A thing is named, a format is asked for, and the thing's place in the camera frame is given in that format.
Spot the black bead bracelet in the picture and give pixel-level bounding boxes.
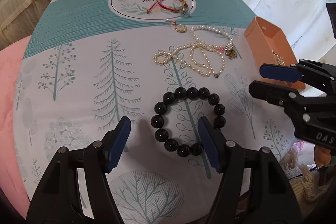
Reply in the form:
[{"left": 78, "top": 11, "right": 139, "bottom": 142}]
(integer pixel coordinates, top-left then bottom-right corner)
[{"left": 150, "top": 86, "right": 227, "bottom": 158}]

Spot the pearl bracelet with charm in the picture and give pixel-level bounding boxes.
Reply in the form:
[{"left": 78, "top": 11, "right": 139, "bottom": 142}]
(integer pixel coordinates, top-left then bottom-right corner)
[{"left": 190, "top": 24, "right": 238, "bottom": 60}]

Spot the long pearl necklace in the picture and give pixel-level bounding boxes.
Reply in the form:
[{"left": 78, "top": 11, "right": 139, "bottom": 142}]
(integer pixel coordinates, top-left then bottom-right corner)
[{"left": 152, "top": 43, "right": 227, "bottom": 79}]

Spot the peach jewelry box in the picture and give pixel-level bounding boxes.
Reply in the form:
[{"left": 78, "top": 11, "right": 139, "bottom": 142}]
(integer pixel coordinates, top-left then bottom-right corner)
[{"left": 243, "top": 16, "right": 306, "bottom": 90}]

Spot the tree print tablecloth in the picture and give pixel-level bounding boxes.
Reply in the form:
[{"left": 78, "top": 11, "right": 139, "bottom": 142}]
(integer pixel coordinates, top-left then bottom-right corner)
[{"left": 14, "top": 0, "right": 294, "bottom": 223}]

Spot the pink blanket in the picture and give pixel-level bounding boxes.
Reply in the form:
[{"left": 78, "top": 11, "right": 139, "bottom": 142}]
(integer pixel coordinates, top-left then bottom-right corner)
[{"left": 0, "top": 36, "right": 30, "bottom": 218}]

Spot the red string bracelet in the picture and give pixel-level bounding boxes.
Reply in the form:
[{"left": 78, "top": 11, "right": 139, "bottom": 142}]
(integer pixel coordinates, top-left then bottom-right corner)
[{"left": 146, "top": 0, "right": 190, "bottom": 19}]

